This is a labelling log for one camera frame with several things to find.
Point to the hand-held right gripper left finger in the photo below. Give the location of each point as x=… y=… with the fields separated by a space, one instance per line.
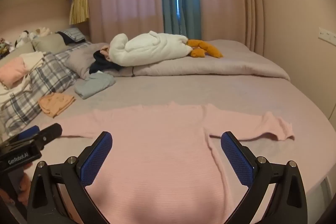
x=97 y=158

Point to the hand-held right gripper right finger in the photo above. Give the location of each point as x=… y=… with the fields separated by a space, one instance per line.
x=236 y=158

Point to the white and black plush toy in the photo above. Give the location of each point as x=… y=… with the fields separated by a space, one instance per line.
x=23 y=37

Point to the blue striped pillow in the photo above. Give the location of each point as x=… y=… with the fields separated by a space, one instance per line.
x=74 y=33

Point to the mauve folded comforter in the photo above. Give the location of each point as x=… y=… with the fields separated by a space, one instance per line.
x=210 y=66

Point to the cream white garment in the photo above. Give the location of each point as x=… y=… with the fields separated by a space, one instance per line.
x=31 y=58

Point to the light blue folded garment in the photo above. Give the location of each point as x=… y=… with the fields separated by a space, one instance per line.
x=94 y=85

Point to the colourful patterned toy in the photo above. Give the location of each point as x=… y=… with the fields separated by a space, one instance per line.
x=5 y=47

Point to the yellow fringed hanging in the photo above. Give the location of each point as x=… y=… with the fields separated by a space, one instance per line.
x=78 y=8

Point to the white goose plush toy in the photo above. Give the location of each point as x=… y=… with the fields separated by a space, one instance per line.
x=147 y=48

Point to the grey plaid pillow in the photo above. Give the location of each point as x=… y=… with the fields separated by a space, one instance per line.
x=50 y=74

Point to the mauve pillow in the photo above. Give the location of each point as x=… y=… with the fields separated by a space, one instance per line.
x=78 y=61

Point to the pink knit sweater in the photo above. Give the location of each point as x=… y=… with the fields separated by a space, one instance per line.
x=157 y=161

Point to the white wall socket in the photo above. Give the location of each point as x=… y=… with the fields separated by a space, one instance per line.
x=326 y=36

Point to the dark cloth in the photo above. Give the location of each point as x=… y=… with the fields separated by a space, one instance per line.
x=67 y=39

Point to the cream plush toy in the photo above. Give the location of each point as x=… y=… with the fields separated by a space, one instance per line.
x=42 y=31

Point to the bed with mauve sheet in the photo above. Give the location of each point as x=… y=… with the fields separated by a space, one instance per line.
x=210 y=98

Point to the small pink cloth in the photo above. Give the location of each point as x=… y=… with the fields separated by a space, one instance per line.
x=105 y=50

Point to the beige pillow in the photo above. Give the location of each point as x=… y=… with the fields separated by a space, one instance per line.
x=50 y=43
x=23 y=49

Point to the orange folded garment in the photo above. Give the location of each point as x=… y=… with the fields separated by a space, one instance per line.
x=56 y=104

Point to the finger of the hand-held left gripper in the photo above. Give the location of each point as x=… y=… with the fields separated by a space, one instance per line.
x=29 y=132
x=51 y=132

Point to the dark navy garment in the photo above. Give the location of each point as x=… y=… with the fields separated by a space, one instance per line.
x=102 y=65

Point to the pink folded garment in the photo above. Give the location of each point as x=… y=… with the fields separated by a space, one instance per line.
x=13 y=71

